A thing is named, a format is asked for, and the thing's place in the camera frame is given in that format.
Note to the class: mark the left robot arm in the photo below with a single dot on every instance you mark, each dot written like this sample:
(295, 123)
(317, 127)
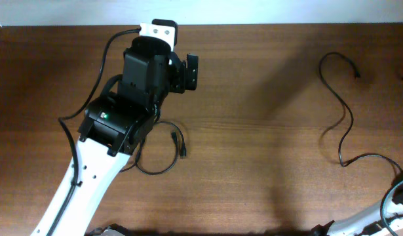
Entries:
(115, 123)

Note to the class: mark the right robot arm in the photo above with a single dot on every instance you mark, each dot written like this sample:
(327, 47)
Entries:
(383, 218)

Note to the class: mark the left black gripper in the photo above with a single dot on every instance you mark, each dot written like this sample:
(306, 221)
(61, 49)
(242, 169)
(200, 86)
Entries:
(176, 70)

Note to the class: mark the black device at table edge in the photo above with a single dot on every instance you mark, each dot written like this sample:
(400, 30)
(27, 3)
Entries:
(112, 230)

